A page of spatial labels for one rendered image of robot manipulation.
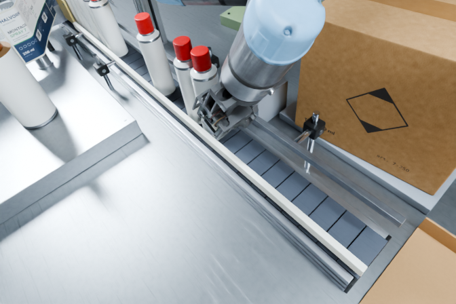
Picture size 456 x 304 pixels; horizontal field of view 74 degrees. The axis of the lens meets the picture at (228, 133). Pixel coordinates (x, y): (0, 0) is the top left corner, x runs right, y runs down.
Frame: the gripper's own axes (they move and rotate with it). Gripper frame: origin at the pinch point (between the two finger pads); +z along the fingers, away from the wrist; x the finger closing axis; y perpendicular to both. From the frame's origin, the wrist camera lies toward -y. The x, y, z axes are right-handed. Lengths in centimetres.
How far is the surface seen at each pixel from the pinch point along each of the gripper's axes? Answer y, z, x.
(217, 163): 5.8, 3.1, 6.0
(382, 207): -3.0, -18.3, 26.3
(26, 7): 15, 25, -62
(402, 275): -2.7, -11.0, 39.2
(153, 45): 1.1, 2.4, -22.6
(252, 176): 4.5, -4.7, 12.0
